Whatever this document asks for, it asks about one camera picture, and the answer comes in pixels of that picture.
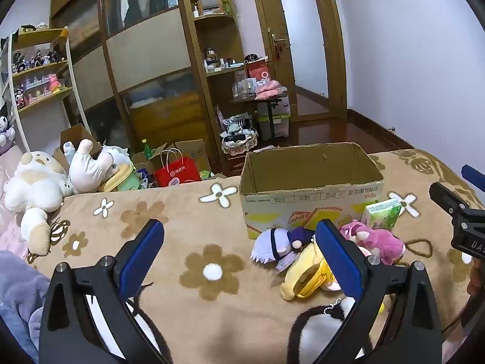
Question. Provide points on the pink cloth pile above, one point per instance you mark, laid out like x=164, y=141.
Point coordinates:
x=271, y=89

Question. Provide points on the open cardboard floor box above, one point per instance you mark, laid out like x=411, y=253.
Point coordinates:
x=191, y=151

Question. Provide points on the wooden door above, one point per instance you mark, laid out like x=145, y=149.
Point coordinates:
x=303, y=45

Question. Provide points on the wooden wardrobe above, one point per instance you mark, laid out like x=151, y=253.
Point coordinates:
x=151, y=57

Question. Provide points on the clear storage box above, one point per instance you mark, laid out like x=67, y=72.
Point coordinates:
x=282, y=119

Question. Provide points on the white plush with pink feet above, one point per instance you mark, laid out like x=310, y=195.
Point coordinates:
x=89, y=167

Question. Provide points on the purple-haired plush doll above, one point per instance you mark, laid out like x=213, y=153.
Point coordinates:
x=271, y=246

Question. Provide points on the green tissue pack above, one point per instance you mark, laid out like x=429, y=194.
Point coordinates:
x=380, y=214

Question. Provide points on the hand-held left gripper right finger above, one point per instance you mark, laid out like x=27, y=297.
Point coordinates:
x=339, y=258

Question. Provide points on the red paper bag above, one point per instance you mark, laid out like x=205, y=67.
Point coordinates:
x=176, y=172

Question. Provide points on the small white blue plush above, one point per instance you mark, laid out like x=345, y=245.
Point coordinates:
x=69, y=149

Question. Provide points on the yellow plush toy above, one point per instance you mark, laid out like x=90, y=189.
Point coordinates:
x=303, y=273

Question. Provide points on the lavender blanket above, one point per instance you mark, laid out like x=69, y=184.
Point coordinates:
x=19, y=295

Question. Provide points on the yellow toy shelf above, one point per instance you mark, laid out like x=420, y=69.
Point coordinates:
x=41, y=66

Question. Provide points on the green bottle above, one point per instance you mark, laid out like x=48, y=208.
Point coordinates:
x=146, y=149

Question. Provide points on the purple black plush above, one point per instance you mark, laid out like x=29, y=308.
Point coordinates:
x=5, y=129

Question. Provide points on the clear plastic containers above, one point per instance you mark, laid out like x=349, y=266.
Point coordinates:
x=244, y=87

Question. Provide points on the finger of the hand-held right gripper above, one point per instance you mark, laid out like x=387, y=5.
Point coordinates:
x=447, y=197
x=473, y=176

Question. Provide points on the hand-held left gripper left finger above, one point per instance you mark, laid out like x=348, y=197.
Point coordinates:
x=142, y=258

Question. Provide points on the beige floral blanket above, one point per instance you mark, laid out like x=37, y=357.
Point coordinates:
x=212, y=303

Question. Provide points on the green and yellow plush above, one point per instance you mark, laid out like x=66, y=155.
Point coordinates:
x=125, y=180

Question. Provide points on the large white beige plush dog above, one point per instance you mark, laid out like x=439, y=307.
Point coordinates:
x=34, y=185

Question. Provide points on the red box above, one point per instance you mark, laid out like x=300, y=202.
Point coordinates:
x=259, y=70

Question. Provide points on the small dark table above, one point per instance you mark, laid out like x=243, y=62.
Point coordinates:
x=271, y=113

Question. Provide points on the pink bear plush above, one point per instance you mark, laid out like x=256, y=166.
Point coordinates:
x=375, y=240

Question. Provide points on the brown cardboard box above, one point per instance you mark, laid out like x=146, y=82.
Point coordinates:
x=75, y=134

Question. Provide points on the lace trimmed basket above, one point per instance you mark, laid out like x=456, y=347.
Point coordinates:
x=238, y=138

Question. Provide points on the person's right hand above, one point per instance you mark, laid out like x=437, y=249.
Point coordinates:
x=476, y=280

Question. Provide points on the black and white plush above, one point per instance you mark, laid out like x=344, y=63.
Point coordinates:
x=322, y=333

